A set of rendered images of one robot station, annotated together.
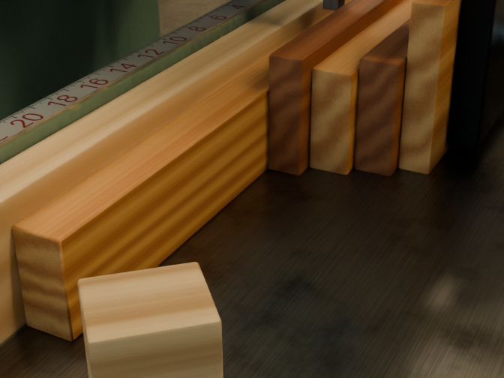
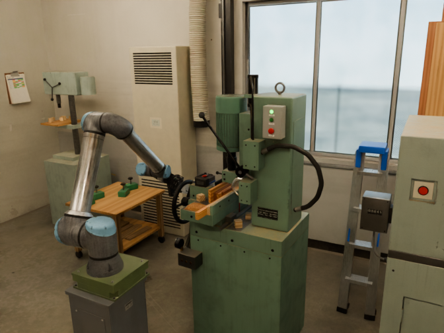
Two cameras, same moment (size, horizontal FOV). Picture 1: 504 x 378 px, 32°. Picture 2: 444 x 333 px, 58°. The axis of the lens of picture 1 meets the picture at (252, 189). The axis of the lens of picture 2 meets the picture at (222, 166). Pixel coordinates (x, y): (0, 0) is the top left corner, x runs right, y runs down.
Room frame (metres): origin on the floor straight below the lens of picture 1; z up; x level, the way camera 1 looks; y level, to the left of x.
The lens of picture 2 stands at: (2.70, -0.01, 1.73)
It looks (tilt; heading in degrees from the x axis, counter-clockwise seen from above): 16 degrees down; 182
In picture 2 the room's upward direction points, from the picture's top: 1 degrees counter-clockwise
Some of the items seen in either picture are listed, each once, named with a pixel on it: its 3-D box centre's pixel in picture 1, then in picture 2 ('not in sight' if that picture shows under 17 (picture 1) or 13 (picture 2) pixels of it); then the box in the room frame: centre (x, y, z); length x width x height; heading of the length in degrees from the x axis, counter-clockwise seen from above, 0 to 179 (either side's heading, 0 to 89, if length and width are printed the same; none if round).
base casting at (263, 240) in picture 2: not in sight; (250, 223); (0.51, 0.06, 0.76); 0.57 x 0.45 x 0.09; 62
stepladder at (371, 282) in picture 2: not in sight; (365, 230); (0.23, 0.83, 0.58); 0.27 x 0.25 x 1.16; 156
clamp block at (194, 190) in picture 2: not in sight; (205, 189); (0.36, -0.21, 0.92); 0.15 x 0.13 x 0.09; 152
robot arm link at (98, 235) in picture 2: not in sight; (100, 236); (0.83, -0.73, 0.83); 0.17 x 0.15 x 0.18; 69
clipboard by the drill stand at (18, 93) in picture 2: not in sight; (18, 86); (-1.52, -2.34, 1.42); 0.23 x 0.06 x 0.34; 155
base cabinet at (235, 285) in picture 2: not in sight; (250, 282); (0.51, 0.06, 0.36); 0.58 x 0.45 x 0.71; 62
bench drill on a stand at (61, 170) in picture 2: not in sight; (78, 149); (-1.27, -1.67, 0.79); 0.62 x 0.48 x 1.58; 64
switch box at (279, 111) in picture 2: not in sight; (273, 121); (0.73, 0.17, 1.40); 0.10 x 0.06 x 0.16; 62
